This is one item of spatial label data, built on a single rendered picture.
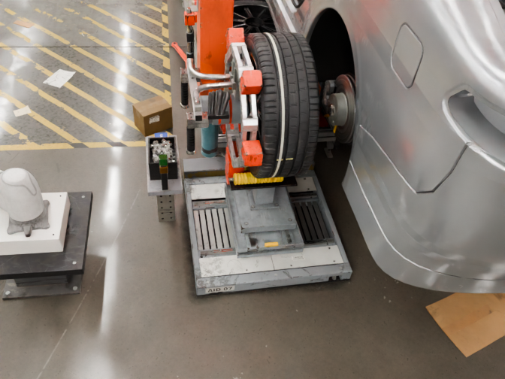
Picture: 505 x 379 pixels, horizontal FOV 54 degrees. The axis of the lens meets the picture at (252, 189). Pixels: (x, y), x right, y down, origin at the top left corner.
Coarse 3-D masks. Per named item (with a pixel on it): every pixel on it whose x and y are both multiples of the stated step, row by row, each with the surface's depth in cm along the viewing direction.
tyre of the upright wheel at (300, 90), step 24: (264, 48) 203; (288, 48) 205; (264, 72) 198; (288, 72) 199; (312, 72) 201; (264, 96) 197; (288, 96) 199; (312, 96) 200; (264, 120) 200; (288, 120) 200; (312, 120) 202; (264, 144) 204; (288, 144) 205; (312, 144) 207; (264, 168) 214; (288, 168) 217
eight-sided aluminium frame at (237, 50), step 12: (228, 48) 224; (240, 48) 215; (228, 60) 231; (228, 72) 240; (240, 72) 200; (240, 96) 201; (252, 96) 201; (240, 108) 204; (252, 108) 201; (240, 120) 204; (252, 120) 201; (228, 132) 250; (240, 132) 208; (252, 132) 204; (228, 144) 247; (240, 144) 210; (240, 156) 213
